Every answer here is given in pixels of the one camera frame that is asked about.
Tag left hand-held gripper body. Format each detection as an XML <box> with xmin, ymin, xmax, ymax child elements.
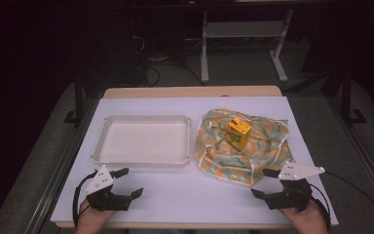
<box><xmin>84</xmin><ymin>165</ymin><xmax>134</xmax><ymax>213</ymax></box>

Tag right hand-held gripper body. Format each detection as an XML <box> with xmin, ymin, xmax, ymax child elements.
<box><xmin>262</xmin><ymin>161</ymin><xmax>326</xmax><ymax>213</ymax></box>

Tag white plastic tray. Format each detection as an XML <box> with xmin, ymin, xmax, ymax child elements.
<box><xmin>91</xmin><ymin>114</ymin><xmax>192</xmax><ymax>169</ymax></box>

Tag yellow drink carton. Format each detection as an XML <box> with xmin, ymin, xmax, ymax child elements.
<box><xmin>225</xmin><ymin>116</ymin><xmax>252</xmax><ymax>151</ymax></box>

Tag person's left hand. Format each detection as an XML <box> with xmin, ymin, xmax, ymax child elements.
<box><xmin>75</xmin><ymin>198</ymin><xmax>118</xmax><ymax>234</ymax></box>

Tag person's right hand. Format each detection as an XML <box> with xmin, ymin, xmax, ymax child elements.
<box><xmin>279</xmin><ymin>199</ymin><xmax>329</xmax><ymax>234</ymax></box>

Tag lemon print cloth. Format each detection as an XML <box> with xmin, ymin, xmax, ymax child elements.
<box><xmin>194</xmin><ymin>107</ymin><xmax>296</xmax><ymax>187</ymax></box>

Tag white table sheet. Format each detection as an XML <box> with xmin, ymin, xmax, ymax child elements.
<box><xmin>50</xmin><ymin>96</ymin><xmax>340</xmax><ymax>227</ymax></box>

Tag black metal stand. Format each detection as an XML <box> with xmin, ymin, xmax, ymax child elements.
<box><xmin>336</xmin><ymin>66</ymin><xmax>368</xmax><ymax>127</ymax></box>
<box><xmin>62</xmin><ymin>80</ymin><xmax>86</xmax><ymax>127</ymax></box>

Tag wooden table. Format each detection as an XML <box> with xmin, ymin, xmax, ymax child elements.
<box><xmin>55</xmin><ymin>85</ymin><xmax>306</xmax><ymax>230</ymax></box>

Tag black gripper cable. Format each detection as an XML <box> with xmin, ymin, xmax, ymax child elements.
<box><xmin>72</xmin><ymin>170</ymin><xmax>99</xmax><ymax>229</ymax></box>
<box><xmin>310</xmin><ymin>169</ymin><xmax>374</xmax><ymax>232</ymax></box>

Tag aluminium rail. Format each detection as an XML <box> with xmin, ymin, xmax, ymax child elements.
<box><xmin>23</xmin><ymin>97</ymin><xmax>102</xmax><ymax>234</ymax></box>
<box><xmin>324</xmin><ymin>94</ymin><xmax>374</xmax><ymax>223</ymax></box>

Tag black floor cables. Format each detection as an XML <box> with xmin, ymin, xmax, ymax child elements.
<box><xmin>130</xmin><ymin>32</ymin><xmax>206</xmax><ymax>88</ymax></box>

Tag white metal table frame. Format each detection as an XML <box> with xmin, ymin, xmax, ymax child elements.
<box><xmin>200</xmin><ymin>8</ymin><xmax>295</xmax><ymax>84</ymax></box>

